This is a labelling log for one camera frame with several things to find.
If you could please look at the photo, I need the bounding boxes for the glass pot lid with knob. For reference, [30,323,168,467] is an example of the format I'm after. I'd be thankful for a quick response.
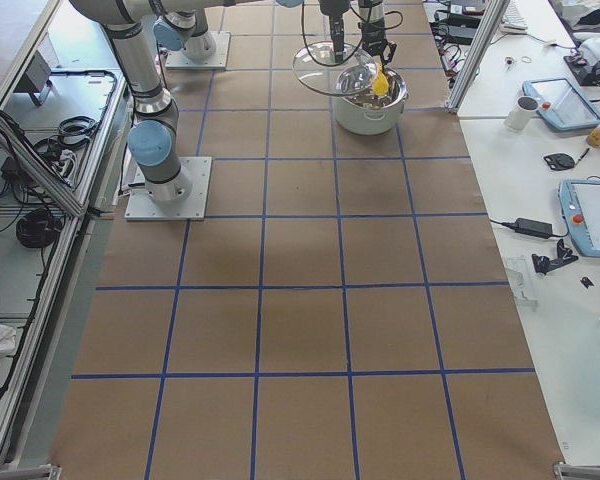
[292,41,379,96]

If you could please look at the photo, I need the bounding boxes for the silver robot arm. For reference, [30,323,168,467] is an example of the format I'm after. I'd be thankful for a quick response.
[72,1,237,204]

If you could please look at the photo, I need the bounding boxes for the teach pendant tablet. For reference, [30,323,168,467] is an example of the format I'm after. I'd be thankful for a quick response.
[522,78,600,131]
[558,180,600,258]

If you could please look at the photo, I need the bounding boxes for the coiled black cables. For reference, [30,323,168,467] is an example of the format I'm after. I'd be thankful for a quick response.
[14,207,64,250]

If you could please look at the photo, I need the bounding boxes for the black power adapter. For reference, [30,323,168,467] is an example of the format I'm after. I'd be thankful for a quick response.
[514,217,553,239]

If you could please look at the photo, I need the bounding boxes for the teach pendant tablet far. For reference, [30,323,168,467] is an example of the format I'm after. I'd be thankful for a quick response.
[522,78,600,131]

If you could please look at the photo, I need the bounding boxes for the yellow plastic corn cob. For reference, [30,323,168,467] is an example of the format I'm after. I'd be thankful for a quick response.
[371,63,390,97]

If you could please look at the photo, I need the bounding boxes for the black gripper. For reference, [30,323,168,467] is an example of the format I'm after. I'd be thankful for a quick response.
[329,14,345,64]
[358,17,397,66]

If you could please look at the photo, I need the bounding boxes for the teach pendant tablet near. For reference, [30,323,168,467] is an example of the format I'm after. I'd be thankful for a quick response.
[558,180,600,258]

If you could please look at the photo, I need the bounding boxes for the white mug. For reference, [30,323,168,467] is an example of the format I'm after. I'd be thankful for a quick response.
[504,95,541,131]

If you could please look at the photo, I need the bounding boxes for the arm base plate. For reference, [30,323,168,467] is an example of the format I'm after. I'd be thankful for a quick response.
[125,157,212,221]
[166,31,231,70]

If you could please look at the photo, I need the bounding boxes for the pale green cooking pot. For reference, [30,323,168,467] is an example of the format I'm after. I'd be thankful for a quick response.
[334,67,409,135]

